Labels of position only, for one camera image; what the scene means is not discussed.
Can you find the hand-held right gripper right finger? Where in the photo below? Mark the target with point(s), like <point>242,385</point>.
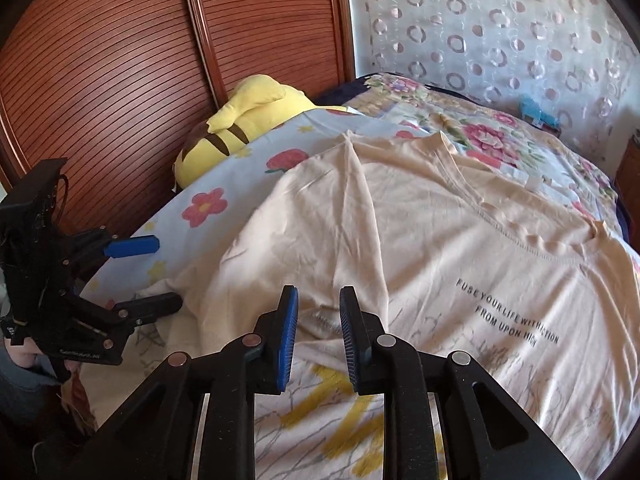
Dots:
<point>350,340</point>

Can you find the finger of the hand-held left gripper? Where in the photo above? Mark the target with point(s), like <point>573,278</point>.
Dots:
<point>135,246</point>
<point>150,305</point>

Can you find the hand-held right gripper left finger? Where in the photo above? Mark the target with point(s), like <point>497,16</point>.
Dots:
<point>286,340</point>

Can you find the beige printed t-shirt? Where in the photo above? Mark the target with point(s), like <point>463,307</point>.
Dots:
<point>400,235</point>

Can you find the white sheet with yellow branches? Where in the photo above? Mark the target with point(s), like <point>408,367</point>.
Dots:
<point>325,420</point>

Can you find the light blue flowered bedsheet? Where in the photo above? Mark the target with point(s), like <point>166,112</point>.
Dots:
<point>235,180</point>

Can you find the yellow plush toy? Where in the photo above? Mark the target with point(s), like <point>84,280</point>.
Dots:
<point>250,105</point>

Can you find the dark blue blanket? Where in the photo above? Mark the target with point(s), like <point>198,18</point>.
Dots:
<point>335,94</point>

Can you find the colourful floral quilt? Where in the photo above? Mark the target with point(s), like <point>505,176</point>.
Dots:
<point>500,135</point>

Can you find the blue plastic toy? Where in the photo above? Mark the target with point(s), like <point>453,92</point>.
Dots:
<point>537,112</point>

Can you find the brown wooden cabinet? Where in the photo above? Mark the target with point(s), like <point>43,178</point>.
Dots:
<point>629,185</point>

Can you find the sheer curtain with circles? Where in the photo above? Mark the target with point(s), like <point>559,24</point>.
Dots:
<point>500,25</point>

